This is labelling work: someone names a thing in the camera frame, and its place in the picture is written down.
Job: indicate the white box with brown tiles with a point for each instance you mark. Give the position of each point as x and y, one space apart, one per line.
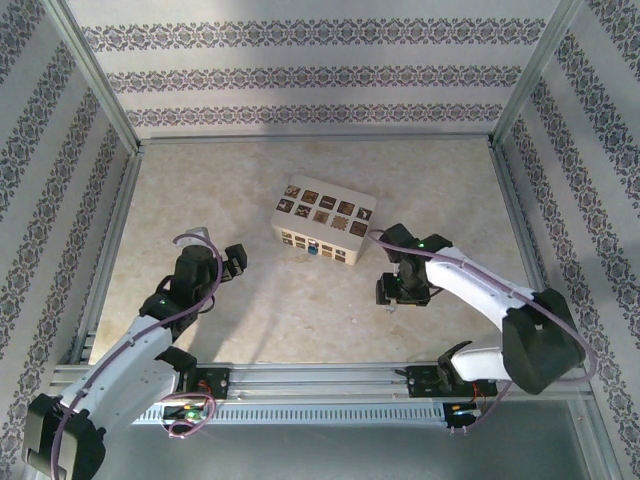
325 205

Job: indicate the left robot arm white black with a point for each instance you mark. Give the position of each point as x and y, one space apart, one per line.
125 365

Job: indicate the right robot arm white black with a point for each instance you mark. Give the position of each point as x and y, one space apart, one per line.
475 285

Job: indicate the right controller board green light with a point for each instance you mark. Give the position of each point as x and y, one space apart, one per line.
460 410

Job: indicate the controller board green light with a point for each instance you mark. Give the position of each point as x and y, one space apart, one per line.
460 410
190 415

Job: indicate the left controller board green light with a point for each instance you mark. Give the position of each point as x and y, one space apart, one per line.
190 415

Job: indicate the grey metal sheet panel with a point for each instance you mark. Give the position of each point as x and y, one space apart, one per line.
320 455

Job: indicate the aluminium side rail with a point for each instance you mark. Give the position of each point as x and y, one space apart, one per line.
112 250
515 210

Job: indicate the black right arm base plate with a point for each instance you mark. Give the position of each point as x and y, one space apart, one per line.
420 382

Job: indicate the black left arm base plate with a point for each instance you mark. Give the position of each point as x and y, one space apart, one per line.
220 382

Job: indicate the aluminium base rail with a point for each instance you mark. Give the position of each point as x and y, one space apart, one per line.
320 382

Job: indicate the aluminium back rail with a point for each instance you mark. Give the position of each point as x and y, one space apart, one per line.
315 139

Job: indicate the aluminium frame post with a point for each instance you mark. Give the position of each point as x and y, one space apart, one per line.
535 75
95 85

